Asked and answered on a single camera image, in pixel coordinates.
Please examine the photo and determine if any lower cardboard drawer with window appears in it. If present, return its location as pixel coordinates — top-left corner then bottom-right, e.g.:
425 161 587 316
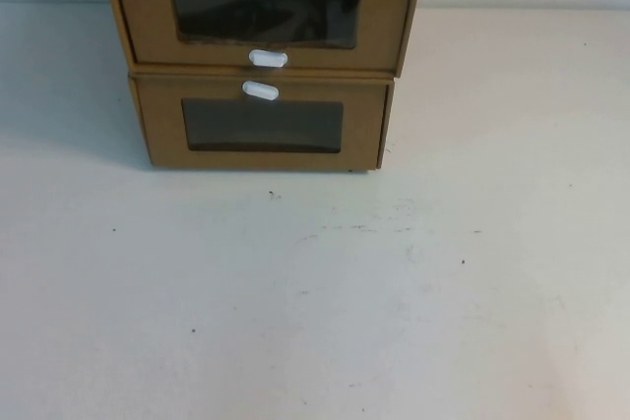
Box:
128 64 396 171

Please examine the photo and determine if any cardboard drawer with window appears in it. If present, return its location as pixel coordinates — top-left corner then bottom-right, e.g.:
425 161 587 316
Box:
128 64 396 171
134 78 388 169

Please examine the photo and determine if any white plastic drawer handle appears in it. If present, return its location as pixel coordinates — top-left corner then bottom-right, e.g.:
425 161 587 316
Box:
240 79 282 100
246 47 289 69

